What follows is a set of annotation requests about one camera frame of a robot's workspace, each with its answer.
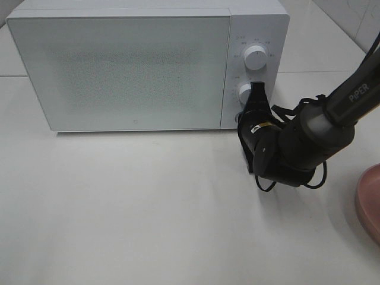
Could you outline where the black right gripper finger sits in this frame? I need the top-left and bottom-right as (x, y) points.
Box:
(248, 81), (269, 104)

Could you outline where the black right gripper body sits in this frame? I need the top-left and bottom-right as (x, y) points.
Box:
(237, 101), (281, 174)

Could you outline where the white round door button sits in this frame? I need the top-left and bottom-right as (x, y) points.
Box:
(235, 112), (242, 123)

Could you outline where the pink round plate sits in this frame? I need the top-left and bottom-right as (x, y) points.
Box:
(355, 164), (379, 246)

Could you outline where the white microwave door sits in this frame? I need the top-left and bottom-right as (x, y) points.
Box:
(8, 17), (230, 132)

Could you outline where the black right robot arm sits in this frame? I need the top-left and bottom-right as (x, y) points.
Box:
(237, 39), (379, 192)

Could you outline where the lower white round knob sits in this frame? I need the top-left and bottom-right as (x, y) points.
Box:
(237, 83), (258, 107)

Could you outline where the white round knob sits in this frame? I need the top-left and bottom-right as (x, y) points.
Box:
(237, 83), (258, 107)
(243, 44), (268, 71)

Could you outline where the upper white round knob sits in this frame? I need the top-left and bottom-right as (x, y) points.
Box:
(243, 44), (268, 71)

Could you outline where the white microwave oven body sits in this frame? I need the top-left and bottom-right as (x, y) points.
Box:
(6, 1), (290, 132)

